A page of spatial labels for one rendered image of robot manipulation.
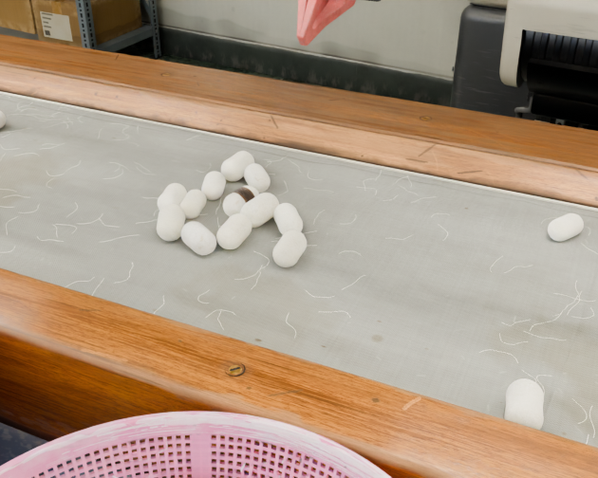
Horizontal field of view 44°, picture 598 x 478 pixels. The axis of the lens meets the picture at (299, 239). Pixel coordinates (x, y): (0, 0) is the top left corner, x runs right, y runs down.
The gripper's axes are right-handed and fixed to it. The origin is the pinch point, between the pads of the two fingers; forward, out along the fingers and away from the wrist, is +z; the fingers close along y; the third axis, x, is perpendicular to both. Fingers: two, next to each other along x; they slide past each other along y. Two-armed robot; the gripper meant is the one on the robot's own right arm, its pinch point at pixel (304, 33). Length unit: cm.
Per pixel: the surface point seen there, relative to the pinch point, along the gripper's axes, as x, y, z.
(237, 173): 2.8, -2.8, 13.2
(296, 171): 6.8, 0.9, 10.4
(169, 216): -4.4, -3.4, 20.6
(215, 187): 0.3, -3.0, 15.8
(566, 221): 3.9, 25.1, 11.2
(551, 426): -7.9, 27.0, 28.5
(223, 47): 190, -125, -110
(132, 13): 174, -161, -110
